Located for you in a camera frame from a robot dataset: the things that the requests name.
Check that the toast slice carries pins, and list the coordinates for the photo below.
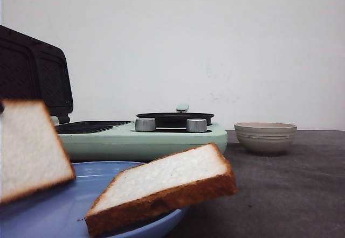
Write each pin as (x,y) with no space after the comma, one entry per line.
(32,155)
(163,185)

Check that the beige ribbed bowl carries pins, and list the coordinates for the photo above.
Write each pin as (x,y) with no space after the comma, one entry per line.
(263,137)

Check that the mint green breakfast maker base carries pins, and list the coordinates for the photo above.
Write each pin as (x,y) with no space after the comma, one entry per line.
(118,140)

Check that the silver right knob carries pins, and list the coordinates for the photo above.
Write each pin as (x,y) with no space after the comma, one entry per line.
(196,125)

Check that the silver knob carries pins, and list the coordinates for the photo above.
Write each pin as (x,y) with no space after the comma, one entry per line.
(145,124)
(196,125)

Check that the silver left knob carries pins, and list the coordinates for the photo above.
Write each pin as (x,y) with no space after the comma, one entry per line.
(145,124)

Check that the blue plate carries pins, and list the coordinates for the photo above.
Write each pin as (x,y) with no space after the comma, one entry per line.
(60,211)

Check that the black frying pan green handle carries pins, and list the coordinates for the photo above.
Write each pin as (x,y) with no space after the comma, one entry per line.
(177,119)

